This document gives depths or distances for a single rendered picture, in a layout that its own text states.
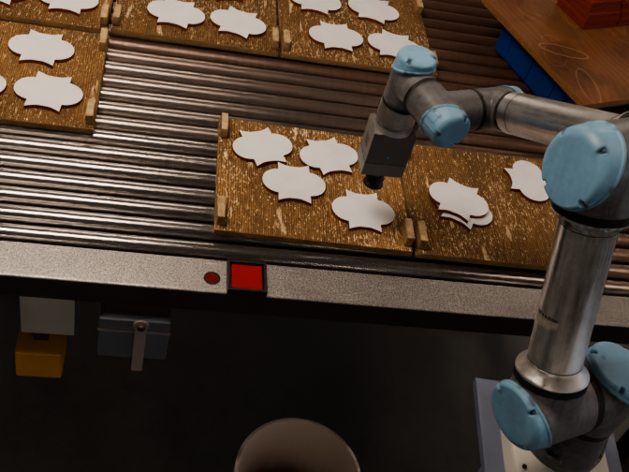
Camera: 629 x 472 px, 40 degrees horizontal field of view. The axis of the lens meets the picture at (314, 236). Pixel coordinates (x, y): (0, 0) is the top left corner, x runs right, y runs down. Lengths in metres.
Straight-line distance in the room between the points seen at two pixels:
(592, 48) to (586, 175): 1.29
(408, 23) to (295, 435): 1.15
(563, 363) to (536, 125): 0.40
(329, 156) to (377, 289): 0.36
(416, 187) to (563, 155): 0.75
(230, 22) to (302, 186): 0.60
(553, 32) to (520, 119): 0.96
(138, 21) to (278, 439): 1.09
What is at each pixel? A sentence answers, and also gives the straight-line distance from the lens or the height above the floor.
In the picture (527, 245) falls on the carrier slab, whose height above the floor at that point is 0.94.
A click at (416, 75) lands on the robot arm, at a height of 1.32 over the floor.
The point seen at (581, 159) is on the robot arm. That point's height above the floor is 1.50.
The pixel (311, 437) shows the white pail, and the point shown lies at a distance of 2.22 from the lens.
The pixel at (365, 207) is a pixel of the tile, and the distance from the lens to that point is 1.84.
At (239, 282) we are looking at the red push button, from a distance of 1.65.
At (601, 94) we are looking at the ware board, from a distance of 2.30.
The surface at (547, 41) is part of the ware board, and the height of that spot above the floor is 1.04.
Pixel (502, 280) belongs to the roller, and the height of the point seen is 0.91.
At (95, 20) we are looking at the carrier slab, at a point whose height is 0.94.
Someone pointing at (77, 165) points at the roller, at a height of 0.92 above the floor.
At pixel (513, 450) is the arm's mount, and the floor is 0.91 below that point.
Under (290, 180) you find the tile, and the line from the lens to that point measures 1.85.
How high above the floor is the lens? 2.18
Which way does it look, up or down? 45 degrees down
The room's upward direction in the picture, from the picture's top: 17 degrees clockwise
